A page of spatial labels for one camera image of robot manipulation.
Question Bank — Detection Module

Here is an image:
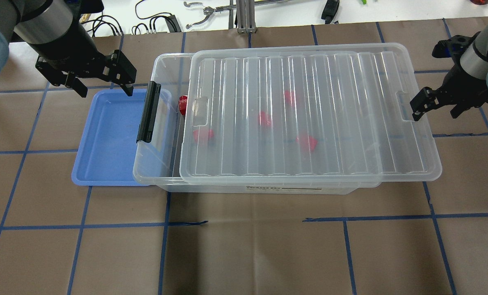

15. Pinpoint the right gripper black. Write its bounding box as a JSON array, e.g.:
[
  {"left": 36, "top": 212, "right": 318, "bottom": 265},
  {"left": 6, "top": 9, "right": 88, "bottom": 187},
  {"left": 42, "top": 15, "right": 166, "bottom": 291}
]
[{"left": 410, "top": 35, "right": 488, "bottom": 122}]

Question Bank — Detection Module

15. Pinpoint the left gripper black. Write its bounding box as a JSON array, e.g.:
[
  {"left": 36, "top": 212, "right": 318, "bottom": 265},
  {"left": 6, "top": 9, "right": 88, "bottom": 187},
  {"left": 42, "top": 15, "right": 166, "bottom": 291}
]
[{"left": 35, "top": 49, "right": 137, "bottom": 98}]

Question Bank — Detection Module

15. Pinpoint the clear ribbed box lid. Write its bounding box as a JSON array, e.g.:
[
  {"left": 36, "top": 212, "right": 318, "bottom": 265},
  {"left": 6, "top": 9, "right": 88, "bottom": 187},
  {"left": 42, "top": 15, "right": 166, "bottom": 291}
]
[{"left": 180, "top": 43, "right": 442, "bottom": 185}]

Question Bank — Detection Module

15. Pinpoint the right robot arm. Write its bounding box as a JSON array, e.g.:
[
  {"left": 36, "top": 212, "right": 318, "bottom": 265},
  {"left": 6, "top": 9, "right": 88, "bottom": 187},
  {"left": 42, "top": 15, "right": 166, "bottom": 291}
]
[{"left": 410, "top": 24, "right": 488, "bottom": 121}]

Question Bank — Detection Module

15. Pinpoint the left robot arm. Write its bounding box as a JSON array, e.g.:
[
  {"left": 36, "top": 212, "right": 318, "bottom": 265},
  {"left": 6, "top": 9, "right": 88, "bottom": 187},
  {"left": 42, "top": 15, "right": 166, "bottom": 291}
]
[{"left": 0, "top": 0, "right": 137, "bottom": 98}]

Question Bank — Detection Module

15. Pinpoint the blue plastic tray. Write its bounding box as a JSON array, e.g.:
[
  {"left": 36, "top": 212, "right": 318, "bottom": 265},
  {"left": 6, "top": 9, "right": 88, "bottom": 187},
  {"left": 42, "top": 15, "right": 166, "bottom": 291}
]
[{"left": 71, "top": 89, "right": 175, "bottom": 186}]

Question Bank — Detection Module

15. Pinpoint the clear plastic storage box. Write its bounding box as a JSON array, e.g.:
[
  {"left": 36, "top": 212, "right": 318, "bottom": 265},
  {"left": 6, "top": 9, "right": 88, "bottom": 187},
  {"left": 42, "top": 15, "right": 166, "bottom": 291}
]
[{"left": 133, "top": 53, "right": 379, "bottom": 195}]

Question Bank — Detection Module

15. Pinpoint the black box latch handle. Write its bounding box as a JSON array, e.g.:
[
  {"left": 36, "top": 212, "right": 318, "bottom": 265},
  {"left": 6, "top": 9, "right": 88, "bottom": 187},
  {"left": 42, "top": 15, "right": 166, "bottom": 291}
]
[{"left": 137, "top": 81, "right": 162, "bottom": 143}]

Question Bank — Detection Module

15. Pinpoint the aluminium frame post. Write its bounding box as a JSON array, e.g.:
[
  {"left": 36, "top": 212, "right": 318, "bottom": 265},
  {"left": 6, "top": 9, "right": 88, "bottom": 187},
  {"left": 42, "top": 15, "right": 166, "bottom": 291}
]
[{"left": 236, "top": 0, "right": 257, "bottom": 34}]

